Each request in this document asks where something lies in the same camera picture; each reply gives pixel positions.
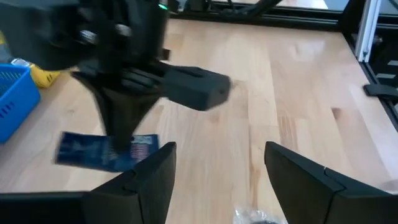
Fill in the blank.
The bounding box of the black flat bracket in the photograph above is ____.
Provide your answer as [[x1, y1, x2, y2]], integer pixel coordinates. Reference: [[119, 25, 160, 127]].
[[363, 83, 398, 101]]

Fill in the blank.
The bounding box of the black frame rail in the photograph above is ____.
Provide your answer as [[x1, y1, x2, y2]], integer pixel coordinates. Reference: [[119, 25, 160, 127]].
[[341, 30, 398, 131], [169, 7, 343, 32]]

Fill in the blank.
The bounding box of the blue plastic basket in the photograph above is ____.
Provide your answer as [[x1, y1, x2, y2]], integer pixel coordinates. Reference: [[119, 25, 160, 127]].
[[0, 63, 41, 144]]

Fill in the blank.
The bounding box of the silver aluminium frame post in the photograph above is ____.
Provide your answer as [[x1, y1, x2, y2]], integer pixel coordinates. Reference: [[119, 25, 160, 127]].
[[355, 0, 382, 63]]

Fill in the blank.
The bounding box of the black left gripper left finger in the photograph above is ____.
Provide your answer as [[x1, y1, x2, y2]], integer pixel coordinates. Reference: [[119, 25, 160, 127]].
[[83, 141, 177, 224]]

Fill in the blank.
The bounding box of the dark blue toiletry tube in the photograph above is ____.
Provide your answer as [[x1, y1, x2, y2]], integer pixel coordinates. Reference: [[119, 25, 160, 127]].
[[54, 131, 160, 173]]

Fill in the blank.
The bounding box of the yellow plastic basket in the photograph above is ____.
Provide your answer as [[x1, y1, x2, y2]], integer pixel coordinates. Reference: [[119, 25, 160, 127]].
[[29, 63, 62, 88]]

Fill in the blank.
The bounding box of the clear bag with black item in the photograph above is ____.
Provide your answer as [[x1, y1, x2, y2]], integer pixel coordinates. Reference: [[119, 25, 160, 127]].
[[233, 207, 289, 224]]

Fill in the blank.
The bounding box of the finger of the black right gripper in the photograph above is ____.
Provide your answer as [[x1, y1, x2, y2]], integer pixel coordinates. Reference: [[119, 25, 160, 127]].
[[123, 90, 162, 152], [72, 70, 125, 150]]

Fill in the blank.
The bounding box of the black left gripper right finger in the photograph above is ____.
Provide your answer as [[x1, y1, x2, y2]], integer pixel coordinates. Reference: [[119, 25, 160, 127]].
[[264, 141, 398, 224]]

